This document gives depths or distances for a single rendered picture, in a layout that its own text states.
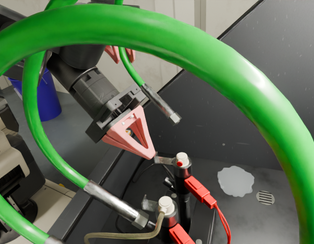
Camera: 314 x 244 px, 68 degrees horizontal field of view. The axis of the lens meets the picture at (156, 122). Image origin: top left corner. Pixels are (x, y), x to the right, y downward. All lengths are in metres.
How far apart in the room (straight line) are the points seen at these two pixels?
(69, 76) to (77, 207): 0.30
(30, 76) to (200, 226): 0.35
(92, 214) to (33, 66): 0.41
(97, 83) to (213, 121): 0.41
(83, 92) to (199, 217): 0.29
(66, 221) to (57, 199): 1.01
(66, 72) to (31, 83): 0.10
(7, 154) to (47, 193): 0.59
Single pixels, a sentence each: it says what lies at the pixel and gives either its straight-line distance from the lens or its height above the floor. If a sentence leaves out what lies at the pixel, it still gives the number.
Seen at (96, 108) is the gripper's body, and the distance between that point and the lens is 0.34.
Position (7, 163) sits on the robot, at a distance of 1.08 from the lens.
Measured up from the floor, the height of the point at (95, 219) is 0.88.
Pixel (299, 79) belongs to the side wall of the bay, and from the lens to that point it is 0.61.
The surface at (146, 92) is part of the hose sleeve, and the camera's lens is 0.43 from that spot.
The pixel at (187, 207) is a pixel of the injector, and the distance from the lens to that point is 0.42.
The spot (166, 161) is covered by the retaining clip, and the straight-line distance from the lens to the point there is 0.36.
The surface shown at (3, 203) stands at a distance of 0.29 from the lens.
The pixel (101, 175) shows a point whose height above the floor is 0.95.
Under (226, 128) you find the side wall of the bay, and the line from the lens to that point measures 0.68.
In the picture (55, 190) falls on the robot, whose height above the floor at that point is 0.28.
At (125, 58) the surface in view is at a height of 1.22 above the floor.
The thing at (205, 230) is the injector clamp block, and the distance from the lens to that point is 0.44.
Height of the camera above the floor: 1.36
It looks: 34 degrees down
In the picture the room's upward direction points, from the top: 7 degrees counter-clockwise
